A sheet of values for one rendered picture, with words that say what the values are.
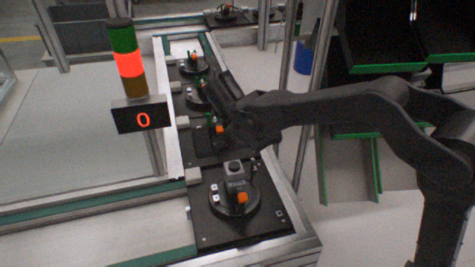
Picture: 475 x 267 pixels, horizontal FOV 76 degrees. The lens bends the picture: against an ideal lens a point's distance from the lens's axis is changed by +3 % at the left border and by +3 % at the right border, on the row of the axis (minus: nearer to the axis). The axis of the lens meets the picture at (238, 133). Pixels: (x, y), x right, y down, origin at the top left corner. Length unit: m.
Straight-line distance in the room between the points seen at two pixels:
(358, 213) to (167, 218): 0.55
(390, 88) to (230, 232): 0.53
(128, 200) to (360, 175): 0.63
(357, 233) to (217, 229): 0.40
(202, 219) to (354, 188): 0.39
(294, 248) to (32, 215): 0.67
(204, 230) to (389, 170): 0.51
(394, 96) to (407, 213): 0.74
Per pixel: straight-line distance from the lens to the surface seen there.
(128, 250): 0.85
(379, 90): 0.33
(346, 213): 0.98
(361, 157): 0.84
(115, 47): 0.64
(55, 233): 0.95
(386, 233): 0.98
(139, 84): 0.67
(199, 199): 0.82
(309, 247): 0.77
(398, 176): 0.91
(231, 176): 0.72
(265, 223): 0.78
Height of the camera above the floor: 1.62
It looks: 40 degrees down
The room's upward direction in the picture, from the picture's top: straight up
